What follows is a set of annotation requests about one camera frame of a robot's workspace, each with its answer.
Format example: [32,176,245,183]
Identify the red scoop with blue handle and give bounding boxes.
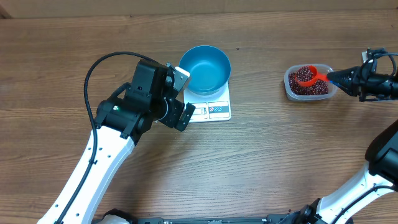
[295,65,330,87]

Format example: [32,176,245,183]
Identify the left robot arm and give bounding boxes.
[39,59,195,223]

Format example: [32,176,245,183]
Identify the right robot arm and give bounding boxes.
[282,57,397,223]

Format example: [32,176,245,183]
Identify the white digital kitchen scale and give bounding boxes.
[183,83,232,123]

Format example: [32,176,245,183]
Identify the blue metal bowl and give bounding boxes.
[179,45,232,95]

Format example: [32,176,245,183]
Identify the red beans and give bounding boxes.
[288,73,329,95]

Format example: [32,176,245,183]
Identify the clear plastic food container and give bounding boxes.
[284,64,338,101]

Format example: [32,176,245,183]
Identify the right black cable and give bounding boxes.
[359,47,398,78]

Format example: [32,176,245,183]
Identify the black cable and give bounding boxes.
[359,47,398,78]
[52,51,159,224]

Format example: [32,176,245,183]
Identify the left black cable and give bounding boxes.
[52,51,159,224]

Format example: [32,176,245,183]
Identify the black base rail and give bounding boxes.
[93,213,354,224]

